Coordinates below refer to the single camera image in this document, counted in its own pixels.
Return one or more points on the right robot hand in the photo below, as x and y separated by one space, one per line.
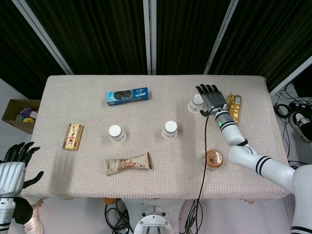
214 98

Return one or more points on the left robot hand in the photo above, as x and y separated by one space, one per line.
12 175

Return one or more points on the white paper cup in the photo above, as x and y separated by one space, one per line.
194 104
169 130
117 134

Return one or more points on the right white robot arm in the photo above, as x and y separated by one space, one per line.
268 168

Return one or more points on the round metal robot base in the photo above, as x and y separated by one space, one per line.
152 223

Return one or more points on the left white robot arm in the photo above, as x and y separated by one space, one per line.
6 214

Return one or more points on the gold foil snack package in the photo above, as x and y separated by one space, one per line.
234 107

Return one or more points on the pink white shoe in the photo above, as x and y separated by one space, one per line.
33 223

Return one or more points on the open cardboard box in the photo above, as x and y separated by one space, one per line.
17 122

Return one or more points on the clear tub of rubber bands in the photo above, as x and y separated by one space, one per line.
213 159

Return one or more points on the dark curtain panel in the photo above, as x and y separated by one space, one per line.
187 36
97 36
268 31
19 48

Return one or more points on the brown yellow chocolate box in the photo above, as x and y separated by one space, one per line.
73 136

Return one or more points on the blue cookie box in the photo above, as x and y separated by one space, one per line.
126 96

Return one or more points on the black monitor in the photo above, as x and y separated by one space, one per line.
303 85

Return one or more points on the black and white sneaker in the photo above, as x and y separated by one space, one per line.
301 124

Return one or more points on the beige woven tablecloth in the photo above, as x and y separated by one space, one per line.
170 182

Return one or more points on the beige illustrated snack bag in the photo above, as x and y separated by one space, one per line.
126 164

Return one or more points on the white frame post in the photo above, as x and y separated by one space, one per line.
220 36
44 36
290 75
149 36

